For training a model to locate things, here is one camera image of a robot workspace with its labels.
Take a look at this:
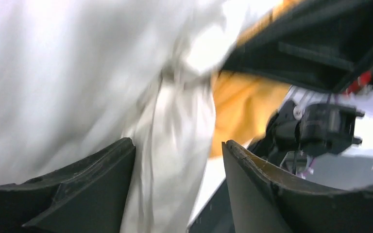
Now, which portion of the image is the yellow and blue pillowcase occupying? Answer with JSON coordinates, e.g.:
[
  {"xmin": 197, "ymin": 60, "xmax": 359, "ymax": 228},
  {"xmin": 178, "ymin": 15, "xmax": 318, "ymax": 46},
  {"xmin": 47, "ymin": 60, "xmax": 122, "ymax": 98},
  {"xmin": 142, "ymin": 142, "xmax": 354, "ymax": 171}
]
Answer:
[{"xmin": 209, "ymin": 0, "xmax": 303, "ymax": 158}]

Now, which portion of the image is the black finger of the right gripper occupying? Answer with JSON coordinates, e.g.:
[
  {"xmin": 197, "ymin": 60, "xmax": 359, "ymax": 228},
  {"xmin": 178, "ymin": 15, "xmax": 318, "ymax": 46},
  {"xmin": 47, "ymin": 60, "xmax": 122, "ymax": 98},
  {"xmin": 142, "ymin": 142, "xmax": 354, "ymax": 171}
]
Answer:
[{"xmin": 223, "ymin": 0, "xmax": 373, "ymax": 93}]

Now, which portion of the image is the white pillow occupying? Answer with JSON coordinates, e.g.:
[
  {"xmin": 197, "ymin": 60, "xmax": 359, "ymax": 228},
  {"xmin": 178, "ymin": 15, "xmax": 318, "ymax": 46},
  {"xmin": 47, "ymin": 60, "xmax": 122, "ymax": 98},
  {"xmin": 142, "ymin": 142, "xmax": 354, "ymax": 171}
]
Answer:
[{"xmin": 0, "ymin": 0, "xmax": 279, "ymax": 233}]

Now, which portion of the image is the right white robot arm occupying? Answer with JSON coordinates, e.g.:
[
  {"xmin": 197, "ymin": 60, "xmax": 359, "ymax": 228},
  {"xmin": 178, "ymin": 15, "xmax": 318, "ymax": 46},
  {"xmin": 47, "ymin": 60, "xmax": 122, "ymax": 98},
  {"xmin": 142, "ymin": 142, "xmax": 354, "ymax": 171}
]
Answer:
[{"xmin": 222, "ymin": 0, "xmax": 373, "ymax": 161}]

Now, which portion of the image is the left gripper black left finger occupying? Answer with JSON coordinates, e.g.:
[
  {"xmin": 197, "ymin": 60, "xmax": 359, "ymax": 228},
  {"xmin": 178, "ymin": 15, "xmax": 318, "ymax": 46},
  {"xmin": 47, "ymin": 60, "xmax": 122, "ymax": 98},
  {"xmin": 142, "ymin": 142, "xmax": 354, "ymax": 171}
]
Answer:
[{"xmin": 0, "ymin": 138, "xmax": 136, "ymax": 233}]

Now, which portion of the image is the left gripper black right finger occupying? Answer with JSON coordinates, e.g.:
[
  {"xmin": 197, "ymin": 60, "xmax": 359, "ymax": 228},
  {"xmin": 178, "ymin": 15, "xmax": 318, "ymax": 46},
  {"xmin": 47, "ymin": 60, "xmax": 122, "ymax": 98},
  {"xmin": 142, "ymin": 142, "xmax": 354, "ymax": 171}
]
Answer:
[{"xmin": 222, "ymin": 140, "xmax": 373, "ymax": 233}]

